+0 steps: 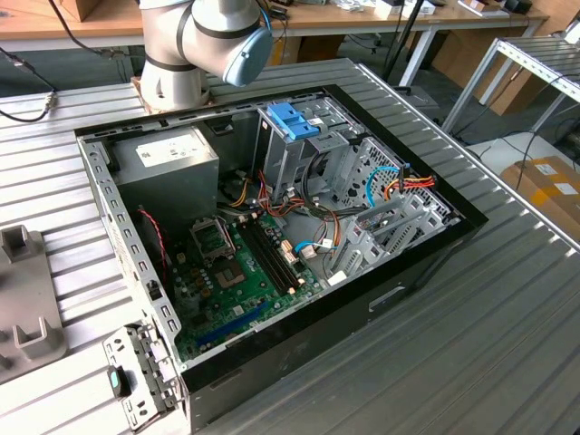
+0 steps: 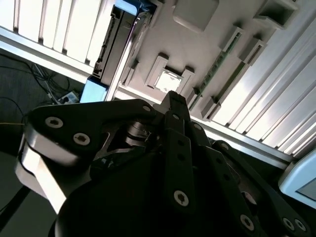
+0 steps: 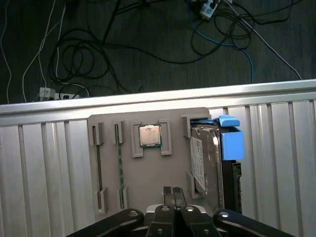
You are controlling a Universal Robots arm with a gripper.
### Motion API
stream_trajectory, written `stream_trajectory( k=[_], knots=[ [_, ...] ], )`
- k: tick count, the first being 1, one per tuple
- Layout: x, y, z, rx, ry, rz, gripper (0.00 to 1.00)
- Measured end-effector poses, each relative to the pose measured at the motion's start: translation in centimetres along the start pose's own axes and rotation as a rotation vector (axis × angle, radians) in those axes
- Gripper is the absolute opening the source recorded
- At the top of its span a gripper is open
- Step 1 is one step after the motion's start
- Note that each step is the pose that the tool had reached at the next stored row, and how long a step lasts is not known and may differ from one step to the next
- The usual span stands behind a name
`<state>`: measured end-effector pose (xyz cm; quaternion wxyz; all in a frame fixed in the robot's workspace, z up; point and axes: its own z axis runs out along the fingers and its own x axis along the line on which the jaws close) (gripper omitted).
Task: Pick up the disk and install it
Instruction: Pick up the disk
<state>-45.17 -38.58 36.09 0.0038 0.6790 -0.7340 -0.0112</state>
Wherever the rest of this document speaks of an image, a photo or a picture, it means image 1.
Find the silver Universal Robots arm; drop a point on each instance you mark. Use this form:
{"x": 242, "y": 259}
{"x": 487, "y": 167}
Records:
{"x": 167, "y": 45}

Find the metal disk bay cage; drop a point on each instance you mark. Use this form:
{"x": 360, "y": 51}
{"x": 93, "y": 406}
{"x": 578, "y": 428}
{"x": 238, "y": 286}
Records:
{"x": 403, "y": 231}

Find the black RAM slot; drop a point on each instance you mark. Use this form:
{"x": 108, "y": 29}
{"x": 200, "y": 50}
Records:
{"x": 262, "y": 257}
{"x": 277, "y": 252}
{"x": 267, "y": 256}
{"x": 272, "y": 254}

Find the metal optical drive cage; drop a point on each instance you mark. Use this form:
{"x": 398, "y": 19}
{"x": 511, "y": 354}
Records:
{"x": 278, "y": 163}

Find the CPU socket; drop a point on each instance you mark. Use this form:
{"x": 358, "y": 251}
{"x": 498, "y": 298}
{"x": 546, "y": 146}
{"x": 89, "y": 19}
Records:
{"x": 230, "y": 277}

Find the green motherboard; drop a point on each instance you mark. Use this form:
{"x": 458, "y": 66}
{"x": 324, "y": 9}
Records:
{"x": 267, "y": 301}

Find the blue plastic drive latch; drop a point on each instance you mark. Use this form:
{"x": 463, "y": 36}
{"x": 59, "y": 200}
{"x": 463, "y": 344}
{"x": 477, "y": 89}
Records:
{"x": 290, "y": 118}

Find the square chipset chip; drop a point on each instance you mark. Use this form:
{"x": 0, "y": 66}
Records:
{"x": 238, "y": 311}

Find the black open PC case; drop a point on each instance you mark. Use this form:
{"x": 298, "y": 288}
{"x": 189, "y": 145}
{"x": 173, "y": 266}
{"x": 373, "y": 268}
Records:
{"x": 317, "y": 326}

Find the blue expansion slot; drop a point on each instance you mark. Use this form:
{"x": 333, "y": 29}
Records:
{"x": 233, "y": 322}

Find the grey power supply unit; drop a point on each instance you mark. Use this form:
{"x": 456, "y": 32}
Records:
{"x": 172, "y": 190}

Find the white power supply label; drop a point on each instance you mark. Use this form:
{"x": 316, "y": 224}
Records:
{"x": 170, "y": 149}

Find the black case fan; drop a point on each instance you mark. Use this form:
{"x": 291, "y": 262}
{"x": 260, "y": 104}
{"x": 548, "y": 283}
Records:
{"x": 149, "y": 247}

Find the black stand pole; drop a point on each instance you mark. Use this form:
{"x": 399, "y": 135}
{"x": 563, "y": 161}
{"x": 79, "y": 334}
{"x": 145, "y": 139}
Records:
{"x": 406, "y": 36}

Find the large brown cardboard sheet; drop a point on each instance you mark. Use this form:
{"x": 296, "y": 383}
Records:
{"x": 457, "y": 54}

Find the cardboard box with yellow tape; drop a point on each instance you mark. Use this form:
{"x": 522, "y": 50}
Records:
{"x": 521, "y": 174}

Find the plastic latch tab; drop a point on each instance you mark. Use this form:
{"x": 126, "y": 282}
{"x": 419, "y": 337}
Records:
{"x": 114, "y": 380}

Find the long wooden desk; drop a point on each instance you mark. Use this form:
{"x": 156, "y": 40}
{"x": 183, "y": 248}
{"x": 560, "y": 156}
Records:
{"x": 453, "y": 20}

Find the grey parts rack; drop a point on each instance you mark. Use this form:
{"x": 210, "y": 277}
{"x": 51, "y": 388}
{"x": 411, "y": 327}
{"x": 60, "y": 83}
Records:
{"x": 27, "y": 294}

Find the wooden box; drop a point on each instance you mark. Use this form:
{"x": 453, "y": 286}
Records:
{"x": 79, "y": 9}

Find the square brown base plate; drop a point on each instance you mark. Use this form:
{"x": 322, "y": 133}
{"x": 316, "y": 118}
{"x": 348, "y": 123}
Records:
{"x": 137, "y": 86}

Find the metal card retention bracket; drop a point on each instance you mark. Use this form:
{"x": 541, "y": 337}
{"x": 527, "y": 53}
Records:
{"x": 149, "y": 362}

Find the aluminium frame table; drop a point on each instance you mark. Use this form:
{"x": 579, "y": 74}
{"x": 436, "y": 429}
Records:
{"x": 539, "y": 52}

